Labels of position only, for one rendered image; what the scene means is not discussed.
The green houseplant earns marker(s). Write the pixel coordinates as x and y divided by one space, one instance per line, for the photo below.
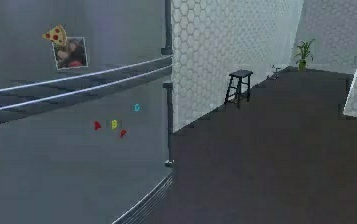
303 53

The blue letter magnet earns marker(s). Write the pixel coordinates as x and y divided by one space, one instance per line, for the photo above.
137 107

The red letter magnet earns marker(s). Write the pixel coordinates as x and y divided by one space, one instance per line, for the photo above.
97 125
122 133

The yellow letter magnet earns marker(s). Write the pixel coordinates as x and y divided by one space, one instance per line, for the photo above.
114 124

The black stool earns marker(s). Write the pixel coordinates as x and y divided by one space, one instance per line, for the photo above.
241 74

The white framed photo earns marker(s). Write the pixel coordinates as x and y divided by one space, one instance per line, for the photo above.
72 55

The grey fridge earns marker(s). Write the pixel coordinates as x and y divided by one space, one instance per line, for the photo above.
52 160

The pizza slice magnet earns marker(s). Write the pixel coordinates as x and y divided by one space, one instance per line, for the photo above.
56 35

